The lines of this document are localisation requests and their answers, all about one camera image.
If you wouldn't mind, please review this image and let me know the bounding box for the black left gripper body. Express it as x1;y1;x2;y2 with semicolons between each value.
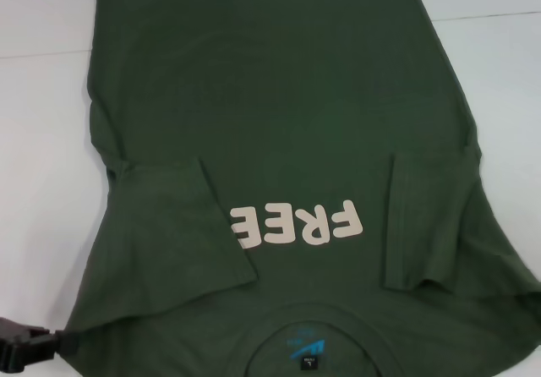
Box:
0;315;40;360

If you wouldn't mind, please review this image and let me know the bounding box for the dark green FREE! t-shirt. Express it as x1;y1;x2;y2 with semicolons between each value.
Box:
53;0;541;377

